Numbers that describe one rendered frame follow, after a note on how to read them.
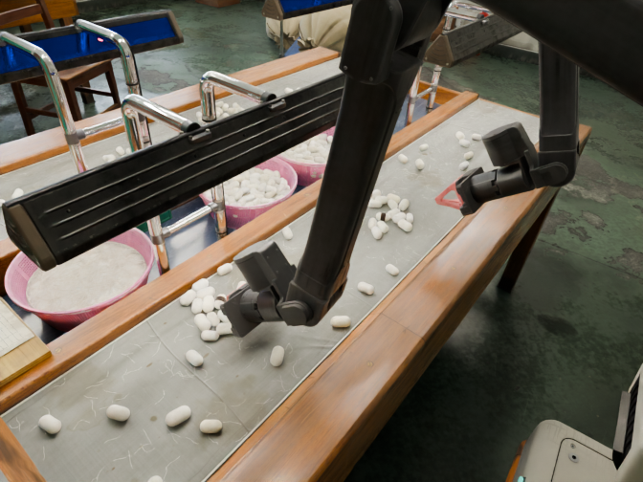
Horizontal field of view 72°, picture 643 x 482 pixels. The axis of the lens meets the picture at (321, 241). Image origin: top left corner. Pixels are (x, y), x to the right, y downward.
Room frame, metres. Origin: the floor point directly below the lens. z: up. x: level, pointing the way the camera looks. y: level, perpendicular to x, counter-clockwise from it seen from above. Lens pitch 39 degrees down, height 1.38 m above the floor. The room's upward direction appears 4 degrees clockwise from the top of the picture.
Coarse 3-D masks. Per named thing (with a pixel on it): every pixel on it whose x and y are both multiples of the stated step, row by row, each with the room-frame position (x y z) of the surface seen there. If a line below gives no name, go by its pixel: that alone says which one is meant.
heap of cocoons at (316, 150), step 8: (320, 136) 1.31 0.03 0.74; (328, 136) 1.31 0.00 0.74; (304, 144) 1.24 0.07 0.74; (312, 144) 1.25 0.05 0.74; (320, 144) 1.25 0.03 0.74; (328, 144) 1.25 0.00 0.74; (288, 152) 1.19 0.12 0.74; (296, 152) 1.20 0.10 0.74; (304, 152) 1.21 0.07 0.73; (312, 152) 1.22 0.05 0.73; (320, 152) 1.20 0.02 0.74; (328, 152) 1.21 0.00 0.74; (296, 160) 1.15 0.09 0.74; (304, 160) 1.14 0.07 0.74; (312, 160) 1.15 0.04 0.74; (320, 160) 1.16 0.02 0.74; (312, 176) 1.09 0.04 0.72; (320, 176) 1.09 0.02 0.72
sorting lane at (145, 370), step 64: (448, 128) 1.45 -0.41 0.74; (384, 192) 1.01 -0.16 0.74; (384, 256) 0.75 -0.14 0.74; (192, 320) 0.53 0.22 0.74; (64, 384) 0.38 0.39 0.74; (128, 384) 0.39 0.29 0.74; (192, 384) 0.40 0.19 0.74; (256, 384) 0.41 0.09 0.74; (64, 448) 0.28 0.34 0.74; (128, 448) 0.29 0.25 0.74; (192, 448) 0.30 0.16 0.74
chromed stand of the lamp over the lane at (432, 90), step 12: (456, 0) 1.53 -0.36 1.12; (456, 12) 1.36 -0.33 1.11; (468, 12) 1.35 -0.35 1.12; (492, 12) 1.46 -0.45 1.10; (444, 24) 1.54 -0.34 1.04; (420, 72) 1.42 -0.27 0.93; (432, 84) 1.54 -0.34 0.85; (420, 96) 1.45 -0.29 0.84; (432, 96) 1.53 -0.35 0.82; (408, 108) 1.42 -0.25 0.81; (432, 108) 1.54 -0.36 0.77; (408, 120) 1.41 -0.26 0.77
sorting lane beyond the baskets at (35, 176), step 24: (312, 72) 1.91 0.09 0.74; (336, 72) 1.93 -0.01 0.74; (96, 144) 1.15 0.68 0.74; (120, 144) 1.16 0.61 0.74; (24, 168) 0.99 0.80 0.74; (48, 168) 1.00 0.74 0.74; (72, 168) 1.01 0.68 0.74; (0, 192) 0.88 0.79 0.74; (24, 192) 0.89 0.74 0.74; (0, 216) 0.79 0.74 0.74; (0, 240) 0.71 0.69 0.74
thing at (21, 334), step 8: (0, 304) 0.50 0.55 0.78; (0, 312) 0.48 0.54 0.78; (8, 312) 0.48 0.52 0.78; (0, 320) 0.47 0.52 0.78; (8, 320) 0.47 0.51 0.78; (16, 320) 0.47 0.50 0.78; (0, 328) 0.45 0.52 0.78; (8, 328) 0.45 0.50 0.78; (16, 328) 0.45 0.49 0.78; (24, 328) 0.45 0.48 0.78; (0, 336) 0.43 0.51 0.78; (8, 336) 0.44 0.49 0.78; (16, 336) 0.44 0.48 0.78; (24, 336) 0.44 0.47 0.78; (32, 336) 0.44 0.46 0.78; (0, 344) 0.42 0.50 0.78; (8, 344) 0.42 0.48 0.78; (16, 344) 0.42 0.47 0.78; (0, 352) 0.40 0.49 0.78
